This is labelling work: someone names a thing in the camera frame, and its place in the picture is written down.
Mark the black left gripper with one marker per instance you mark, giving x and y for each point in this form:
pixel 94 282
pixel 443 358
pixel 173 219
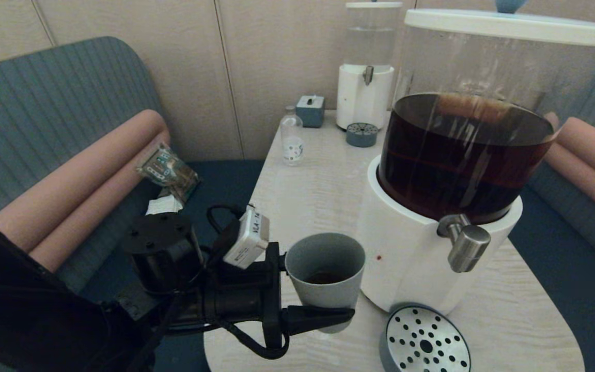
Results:
pixel 240 299

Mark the grey plastic cup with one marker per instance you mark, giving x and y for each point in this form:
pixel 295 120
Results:
pixel 328 299

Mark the large metal dispenser tap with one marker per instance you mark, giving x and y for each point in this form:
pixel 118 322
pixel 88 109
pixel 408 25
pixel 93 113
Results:
pixel 467 248

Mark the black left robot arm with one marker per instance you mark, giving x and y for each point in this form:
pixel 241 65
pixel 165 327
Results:
pixel 18 310

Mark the large tea dispenser white base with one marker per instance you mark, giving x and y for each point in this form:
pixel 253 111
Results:
pixel 401 258

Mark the large perforated metal drip tray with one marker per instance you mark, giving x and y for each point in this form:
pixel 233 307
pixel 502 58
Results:
pixel 424 341

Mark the clear plastic bottle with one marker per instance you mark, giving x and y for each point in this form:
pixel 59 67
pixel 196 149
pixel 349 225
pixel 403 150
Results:
pixel 292 143

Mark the white folded napkin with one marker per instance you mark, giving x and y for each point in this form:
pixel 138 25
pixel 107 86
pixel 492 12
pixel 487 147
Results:
pixel 166 206

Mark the small perforated drip tray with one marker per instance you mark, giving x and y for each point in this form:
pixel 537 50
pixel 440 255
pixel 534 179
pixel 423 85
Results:
pixel 362 135

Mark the green snack packet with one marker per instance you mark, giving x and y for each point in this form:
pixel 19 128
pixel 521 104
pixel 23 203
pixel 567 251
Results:
pixel 171 173

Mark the small blue-grey box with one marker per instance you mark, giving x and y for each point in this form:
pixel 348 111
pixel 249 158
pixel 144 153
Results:
pixel 310 112

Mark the small water dispenser white base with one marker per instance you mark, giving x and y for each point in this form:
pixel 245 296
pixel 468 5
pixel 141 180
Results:
pixel 359 101

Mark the small metal dispenser tap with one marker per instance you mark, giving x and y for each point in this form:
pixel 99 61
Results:
pixel 368 75

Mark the grey-blue upholstered sofa bench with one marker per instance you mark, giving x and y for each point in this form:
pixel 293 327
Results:
pixel 44 103
pixel 576 268

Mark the white lid with blue knob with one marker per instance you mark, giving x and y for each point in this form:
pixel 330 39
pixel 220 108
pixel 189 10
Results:
pixel 509 26

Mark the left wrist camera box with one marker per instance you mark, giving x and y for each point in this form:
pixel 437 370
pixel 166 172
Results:
pixel 248 240

